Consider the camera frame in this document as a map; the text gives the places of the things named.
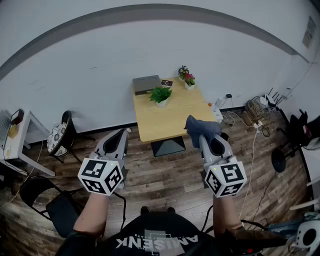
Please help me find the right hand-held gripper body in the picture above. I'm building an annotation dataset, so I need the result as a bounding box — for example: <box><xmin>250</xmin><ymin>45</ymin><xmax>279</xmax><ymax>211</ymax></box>
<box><xmin>199</xmin><ymin>154</ymin><xmax>248</xmax><ymax>199</ymax></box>

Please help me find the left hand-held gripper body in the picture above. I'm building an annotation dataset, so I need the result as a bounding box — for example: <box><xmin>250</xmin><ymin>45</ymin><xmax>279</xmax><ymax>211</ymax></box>
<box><xmin>77</xmin><ymin>149</ymin><xmax>129</xmax><ymax>197</ymax></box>

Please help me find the dark blue cloth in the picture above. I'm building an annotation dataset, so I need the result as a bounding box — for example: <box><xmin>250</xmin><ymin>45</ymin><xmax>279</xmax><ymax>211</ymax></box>
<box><xmin>183</xmin><ymin>114</ymin><xmax>223</xmax><ymax>149</ymax></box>

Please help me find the green plant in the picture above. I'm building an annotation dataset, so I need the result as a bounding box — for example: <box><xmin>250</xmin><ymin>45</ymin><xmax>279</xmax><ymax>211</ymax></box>
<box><xmin>149</xmin><ymin>86</ymin><xmax>173</xmax><ymax>108</ymax></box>

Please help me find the person's left forearm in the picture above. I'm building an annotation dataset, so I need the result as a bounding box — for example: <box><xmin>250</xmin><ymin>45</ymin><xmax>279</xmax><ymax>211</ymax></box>
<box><xmin>73</xmin><ymin>191</ymin><xmax>111</xmax><ymax>238</ymax></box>

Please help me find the person's right forearm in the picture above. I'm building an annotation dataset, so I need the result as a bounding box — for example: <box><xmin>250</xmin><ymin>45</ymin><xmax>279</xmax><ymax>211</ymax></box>
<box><xmin>211</xmin><ymin>194</ymin><xmax>245</xmax><ymax>238</ymax></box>

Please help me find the colourful flower pot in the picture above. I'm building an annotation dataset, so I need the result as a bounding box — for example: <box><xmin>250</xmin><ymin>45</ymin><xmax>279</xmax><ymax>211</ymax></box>
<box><xmin>184</xmin><ymin>73</ymin><xmax>197</xmax><ymax>91</ymax></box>
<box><xmin>177</xmin><ymin>65</ymin><xmax>190</xmax><ymax>82</ymax></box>

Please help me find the white box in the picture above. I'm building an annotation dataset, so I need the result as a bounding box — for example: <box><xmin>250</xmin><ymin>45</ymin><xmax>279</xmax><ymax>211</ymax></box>
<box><xmin>211</xmin><ymin>106</ymin><xmax>224</xmax><ymax>124</ymax></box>

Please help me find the black table base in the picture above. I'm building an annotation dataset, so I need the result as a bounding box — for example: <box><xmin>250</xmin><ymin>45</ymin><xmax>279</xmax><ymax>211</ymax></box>
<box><xmin>150</xmin><ymin>136</ymin><xmax>187</xmax><ymax>158</ymax></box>

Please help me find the patterned round seat cushion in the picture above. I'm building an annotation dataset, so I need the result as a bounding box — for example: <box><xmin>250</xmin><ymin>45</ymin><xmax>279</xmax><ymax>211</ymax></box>
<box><xmin>46</xmin><ymin>122</ymin><xmax>69</xmax><ymax>156</ymax></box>

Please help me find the black round stand base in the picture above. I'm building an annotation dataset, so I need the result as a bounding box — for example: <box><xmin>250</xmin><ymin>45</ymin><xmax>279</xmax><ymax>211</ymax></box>
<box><xmin>271</xmin><ymin>147</ymin><xmax>287</xmax><ymax>174</ymax></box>

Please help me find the black folding chair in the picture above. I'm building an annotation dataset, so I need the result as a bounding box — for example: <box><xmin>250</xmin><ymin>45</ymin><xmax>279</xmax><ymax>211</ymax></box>
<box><xmin>19</xmin><ymin>175</ymin><xmax>85</xmax><ymax>239</ymax></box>

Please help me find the grey flat box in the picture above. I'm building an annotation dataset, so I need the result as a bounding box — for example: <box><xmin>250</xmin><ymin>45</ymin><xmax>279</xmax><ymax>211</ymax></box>
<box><xmin>132</xmin><ymin>74</ymin><xmax>163</xmax><ymax>96</ymax></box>

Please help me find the white router with black antennas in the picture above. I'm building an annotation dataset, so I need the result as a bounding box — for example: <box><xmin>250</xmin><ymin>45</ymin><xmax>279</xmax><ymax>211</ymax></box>
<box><xmin>264</xmin><ymin>87</ymin><xmax>285</xmax><ymax>108</ymax></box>

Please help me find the white desk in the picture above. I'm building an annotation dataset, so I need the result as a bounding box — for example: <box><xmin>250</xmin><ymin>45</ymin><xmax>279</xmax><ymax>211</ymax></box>
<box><xmin>0</xmin><ymin>108</ymin><xmax>56</xmax><ymax>178</ymax></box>

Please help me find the person's black printed t-shirt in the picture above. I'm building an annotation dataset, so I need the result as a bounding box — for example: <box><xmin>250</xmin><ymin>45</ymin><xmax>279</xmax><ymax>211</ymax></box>
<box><xmin>55</xmin><ymin>212</ymin><xmax>251</xmax><ymax>256</ymax></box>

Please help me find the small dark box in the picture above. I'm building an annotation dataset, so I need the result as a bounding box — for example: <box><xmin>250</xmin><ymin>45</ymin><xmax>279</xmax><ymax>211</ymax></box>
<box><xmin>9</xmin><ymin>108</ymin><xmax>25</xmax><ymax>126</ymax></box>

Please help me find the yellow object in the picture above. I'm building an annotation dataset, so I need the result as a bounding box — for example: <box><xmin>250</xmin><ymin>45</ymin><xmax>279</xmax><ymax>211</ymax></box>
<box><xmin>7</xmin><ymin>124</ymin><xmax>19</xmax><ymax>139</ymax></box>

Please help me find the grey laptop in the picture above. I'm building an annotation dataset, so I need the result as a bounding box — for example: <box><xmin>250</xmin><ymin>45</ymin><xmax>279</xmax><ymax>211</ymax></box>
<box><xmin>0</xmin><ymin>109</ymin><xmax>13</xmax><ymax>148</ymax></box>

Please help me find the white round device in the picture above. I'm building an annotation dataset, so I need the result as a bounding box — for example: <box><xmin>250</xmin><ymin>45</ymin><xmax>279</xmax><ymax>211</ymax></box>
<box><xmin>294</xmin><ymin>221</ymin><xmax>320</xmax><ymax>251</ymax></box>

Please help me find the long white cable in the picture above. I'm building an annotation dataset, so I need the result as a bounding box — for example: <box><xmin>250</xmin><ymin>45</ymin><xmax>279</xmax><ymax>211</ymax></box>
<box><xmin>238</xmin><ymin>127</ymin><xmax>259</xmax><ymax>219</ymax></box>

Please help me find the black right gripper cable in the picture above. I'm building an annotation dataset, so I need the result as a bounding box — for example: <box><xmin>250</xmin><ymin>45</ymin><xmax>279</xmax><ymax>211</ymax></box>
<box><xmin>201</xmin><ymin>204</ymin><xmax>215</xmax><ymax>234</ymax></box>

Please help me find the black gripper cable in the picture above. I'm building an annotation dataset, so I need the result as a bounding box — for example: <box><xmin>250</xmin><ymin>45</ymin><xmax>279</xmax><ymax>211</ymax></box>
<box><xmin>113</xmin><ymin>191</ymin><xmax>128</xmax><ymax>232</ymax></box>
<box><xmin>201</xmin><ymin>204</ymin><xmax>215</xmax><ymax>234</ymax></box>

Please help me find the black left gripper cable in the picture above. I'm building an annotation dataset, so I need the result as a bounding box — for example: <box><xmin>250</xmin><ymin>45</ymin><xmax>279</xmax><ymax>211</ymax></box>
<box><xmin>113</xmin><ymin>191</ymin><xmax>128</xmax><ymax>232</ymax></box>

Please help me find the cardboard box with cables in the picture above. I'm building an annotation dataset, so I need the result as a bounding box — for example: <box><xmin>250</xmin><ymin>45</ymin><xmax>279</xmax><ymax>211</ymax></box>
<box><xmin>244</xmin><ymin>98</ymin><xmax>271</xmax><ymax>127</ymax></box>

